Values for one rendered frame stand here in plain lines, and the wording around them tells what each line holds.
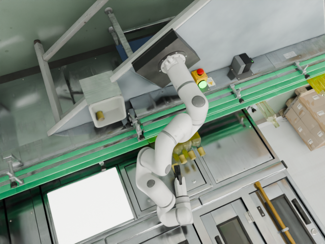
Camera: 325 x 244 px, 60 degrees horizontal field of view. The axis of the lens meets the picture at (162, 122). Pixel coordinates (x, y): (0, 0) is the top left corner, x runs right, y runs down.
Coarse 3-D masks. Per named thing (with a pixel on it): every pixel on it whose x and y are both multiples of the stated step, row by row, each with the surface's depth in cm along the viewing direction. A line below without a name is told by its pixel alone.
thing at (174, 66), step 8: (168, 56) 124; (176, 56) 129; (168, 64) 128; (176, 64) 127; (184, 64) 129; (168, 72) 129; (176, 72) 126; (184, 72) 126; (176, 80) 125; (184, 80) 123; (192, 80) 125; (176, 88) 126
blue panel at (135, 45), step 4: (148, 36) 181; (152, 36) 181; (136, 40) 179; (140, 40) 179; (144, 40) 180; (132, 44) 178; (136, 44) 178; (140, 44) 178; (120, 48) 176; (132, 48) 176; (136, 48) 176; (120, 52) 174; (124, 52) 174; (120, 56) 172; (124, 56) 173; (124, 60) 171
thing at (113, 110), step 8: (120, 96) 135; (96, 104) 132; (104, 104) 147; (112, 104) 150; (120, 104) 146; (96, 112) 150; (104, 112) 153; (112, 112) 153; (120, 112) 153; (96, 120) 150; (104, 120) 151; (112, 120) 152; (120, 120) 153
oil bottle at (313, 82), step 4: (316, 76) 183; (308, 80) 186; (312, 80) 183; (316, 80) 182; (320, 80) 182; (312, 84) 184; (316, 84) 181; (320, 84) 180; (324, 84) 180; (316, 88) 182; (320, 88) 179; (324, 88) 179; (320, 92) 180; (324, 92) 178
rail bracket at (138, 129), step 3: (132, 120) 148; (135, 120) 148; (135, 123) 147; (135, 126) 147; (138, 126) 141; (138, 129) 144; (138, 132) 145; (141, 132) 146; (138, 135) 150; (141, 135) 144; (138, 138) 154; (141, 138) 143; (144, 138) 144; (138, 141) 155
